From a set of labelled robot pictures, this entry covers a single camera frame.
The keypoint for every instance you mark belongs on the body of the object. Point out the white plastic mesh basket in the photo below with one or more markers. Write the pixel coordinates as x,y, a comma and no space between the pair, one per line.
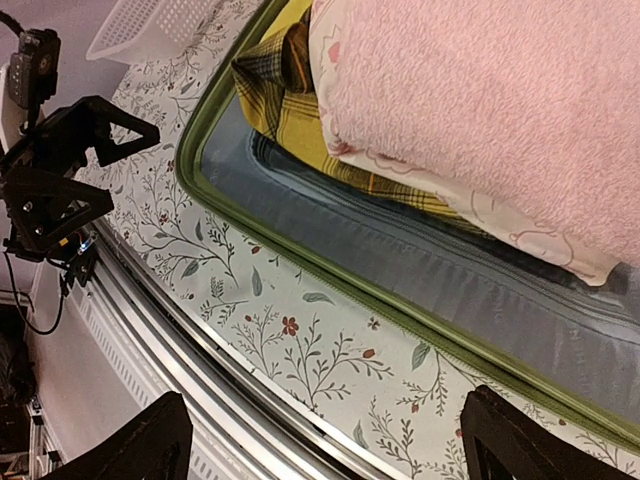
139,31

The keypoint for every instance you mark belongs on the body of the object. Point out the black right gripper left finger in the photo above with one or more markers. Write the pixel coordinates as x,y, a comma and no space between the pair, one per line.
155,444

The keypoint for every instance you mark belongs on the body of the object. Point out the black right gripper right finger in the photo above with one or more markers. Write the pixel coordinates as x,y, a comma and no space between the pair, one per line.
501,442

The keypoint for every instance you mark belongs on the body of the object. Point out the yellow plaid garment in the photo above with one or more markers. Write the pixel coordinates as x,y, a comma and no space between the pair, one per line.
274,85

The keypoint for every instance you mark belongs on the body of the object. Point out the green hard-shell suitcase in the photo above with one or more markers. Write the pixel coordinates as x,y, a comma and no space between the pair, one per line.
534,326

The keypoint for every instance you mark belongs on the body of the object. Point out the aluminium front rail frame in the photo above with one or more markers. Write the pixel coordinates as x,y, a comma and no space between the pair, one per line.
243,428

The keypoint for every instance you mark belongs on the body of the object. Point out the floral white tablecloth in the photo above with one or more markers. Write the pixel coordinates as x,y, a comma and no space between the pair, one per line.
392,399

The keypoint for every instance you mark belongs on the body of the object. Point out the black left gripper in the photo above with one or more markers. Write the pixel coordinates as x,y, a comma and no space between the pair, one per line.
44,204

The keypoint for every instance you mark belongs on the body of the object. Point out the pink folded towel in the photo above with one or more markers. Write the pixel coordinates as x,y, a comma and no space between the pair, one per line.
523,116

